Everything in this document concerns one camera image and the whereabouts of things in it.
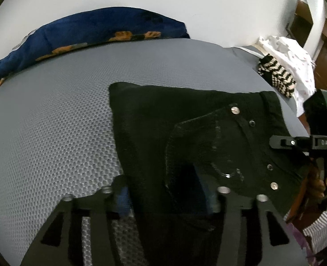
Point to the blue blanket with orange print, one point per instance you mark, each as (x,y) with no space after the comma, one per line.
(83,30)

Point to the person's purple clothing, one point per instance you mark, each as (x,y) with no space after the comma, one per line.
(299,241)

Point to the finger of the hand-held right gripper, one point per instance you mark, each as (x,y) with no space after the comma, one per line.
(288,142)

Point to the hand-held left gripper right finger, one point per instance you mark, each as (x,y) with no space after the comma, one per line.
(212,201)

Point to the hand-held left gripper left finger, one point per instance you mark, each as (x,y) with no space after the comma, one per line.
(122,202)

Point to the person's right hand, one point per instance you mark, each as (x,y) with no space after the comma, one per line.
(314,184)

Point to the black pants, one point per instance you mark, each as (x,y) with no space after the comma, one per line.
(152,122)

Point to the white dotted cloth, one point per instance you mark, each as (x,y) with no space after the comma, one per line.
(296,61)

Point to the black and cream striped cloth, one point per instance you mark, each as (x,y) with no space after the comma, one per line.
(277,74)

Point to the grey mesh mattress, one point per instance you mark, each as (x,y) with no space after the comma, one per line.
(55,122)

